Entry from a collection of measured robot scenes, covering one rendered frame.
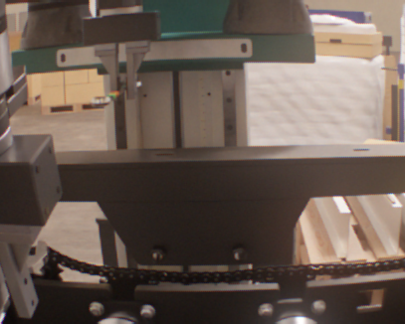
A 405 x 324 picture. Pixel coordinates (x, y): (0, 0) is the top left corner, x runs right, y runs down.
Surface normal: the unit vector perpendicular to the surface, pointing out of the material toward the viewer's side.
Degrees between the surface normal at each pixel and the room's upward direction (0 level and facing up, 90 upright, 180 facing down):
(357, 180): 90
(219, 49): 90
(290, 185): 90
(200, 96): 90
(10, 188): 102
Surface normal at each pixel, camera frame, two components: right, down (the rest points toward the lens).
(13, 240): -0.09, 0.45
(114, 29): -0.06, 0.25
